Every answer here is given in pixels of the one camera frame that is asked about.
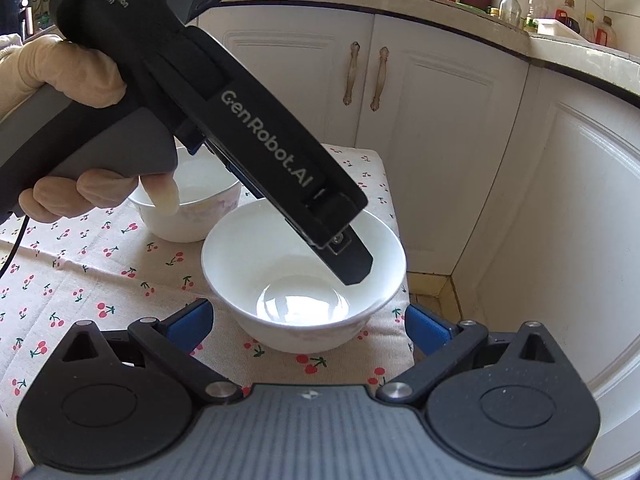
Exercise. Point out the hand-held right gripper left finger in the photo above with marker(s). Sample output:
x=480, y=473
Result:
x=187, y=325

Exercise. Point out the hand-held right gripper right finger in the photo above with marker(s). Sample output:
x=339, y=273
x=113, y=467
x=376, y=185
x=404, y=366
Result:
x=430, y=330

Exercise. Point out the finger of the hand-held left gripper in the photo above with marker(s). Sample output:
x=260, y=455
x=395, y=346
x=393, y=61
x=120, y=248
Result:
x=350, y=262

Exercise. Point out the white flower-print bowl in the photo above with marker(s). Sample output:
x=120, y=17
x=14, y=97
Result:
x=280, y=270
x=200, y=185

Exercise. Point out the person's left forearm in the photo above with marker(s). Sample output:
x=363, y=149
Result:
x=7, y=47

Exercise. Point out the person's left hand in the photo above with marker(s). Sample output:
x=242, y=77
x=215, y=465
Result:
x=60, y=65

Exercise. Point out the cherry-print tablecloth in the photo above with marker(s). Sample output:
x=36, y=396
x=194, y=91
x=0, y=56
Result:
x=100, y=280

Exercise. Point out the white kitchen cabinet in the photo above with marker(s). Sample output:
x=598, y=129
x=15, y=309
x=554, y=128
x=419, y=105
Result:
x=450, y=160

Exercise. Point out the beige kitchen countertop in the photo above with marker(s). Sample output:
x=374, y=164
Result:
x=440, y=12

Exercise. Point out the white plastic box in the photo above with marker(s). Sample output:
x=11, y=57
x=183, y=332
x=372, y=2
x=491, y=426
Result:
x=550, y=28

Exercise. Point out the clear yellow-cap bottle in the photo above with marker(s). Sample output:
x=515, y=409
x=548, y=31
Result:
x=537, y=7

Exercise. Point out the red liquid bottle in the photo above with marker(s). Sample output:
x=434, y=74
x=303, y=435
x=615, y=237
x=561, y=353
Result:
x=567, y=12

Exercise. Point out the orange liquid bottle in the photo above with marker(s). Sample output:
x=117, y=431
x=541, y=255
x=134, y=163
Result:
x=590, y=30
x=606, y=35

